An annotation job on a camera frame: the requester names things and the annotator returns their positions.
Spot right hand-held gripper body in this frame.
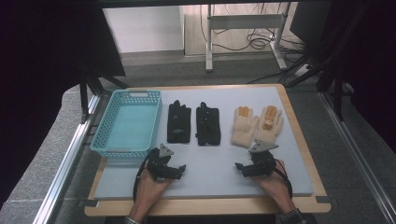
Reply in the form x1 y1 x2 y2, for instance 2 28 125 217
247 141 280 178

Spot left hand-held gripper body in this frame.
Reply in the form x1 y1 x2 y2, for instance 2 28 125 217
146 143 176 181

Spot cream knit glove orange fingers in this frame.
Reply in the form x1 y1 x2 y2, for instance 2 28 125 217
254 105 285 146
231 105 260 148

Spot turquoise plastic basket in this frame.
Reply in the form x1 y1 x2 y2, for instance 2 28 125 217
90 89 163 159

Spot person's left hand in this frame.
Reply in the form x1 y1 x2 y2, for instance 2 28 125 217
128 169 173 222

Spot person's right hand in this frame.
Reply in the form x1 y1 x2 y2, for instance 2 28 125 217
252 159 297 215

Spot black glove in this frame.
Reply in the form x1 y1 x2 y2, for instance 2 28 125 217
195 101 222 147
166 99 192 145

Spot white power strip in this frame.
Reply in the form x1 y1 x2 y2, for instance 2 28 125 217
293 63 312 78

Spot black tripod stand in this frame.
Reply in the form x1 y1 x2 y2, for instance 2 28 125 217
78 62 131 124

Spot black metal stand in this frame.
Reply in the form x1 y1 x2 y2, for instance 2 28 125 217
284 3 356 122

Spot white panel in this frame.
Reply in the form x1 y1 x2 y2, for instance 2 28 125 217
102 6 185 54

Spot dark curtain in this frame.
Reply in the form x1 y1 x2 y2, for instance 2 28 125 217
323 0 396 154
0 0 127 209

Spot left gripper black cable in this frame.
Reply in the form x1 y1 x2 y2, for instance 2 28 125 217
133 147 161 203

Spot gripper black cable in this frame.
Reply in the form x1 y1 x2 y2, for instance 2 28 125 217
133 147 161 203
273 159 294 200

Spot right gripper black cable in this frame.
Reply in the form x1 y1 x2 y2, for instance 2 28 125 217
273 159 294 200

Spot aluminium rail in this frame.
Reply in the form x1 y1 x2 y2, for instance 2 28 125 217
32 94 105 224
318 91 396 220

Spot bundle of black floor cables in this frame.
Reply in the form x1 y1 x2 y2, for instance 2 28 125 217
199 3 311 64

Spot white metal desk frame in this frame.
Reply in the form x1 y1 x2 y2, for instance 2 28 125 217
205 3 290 73

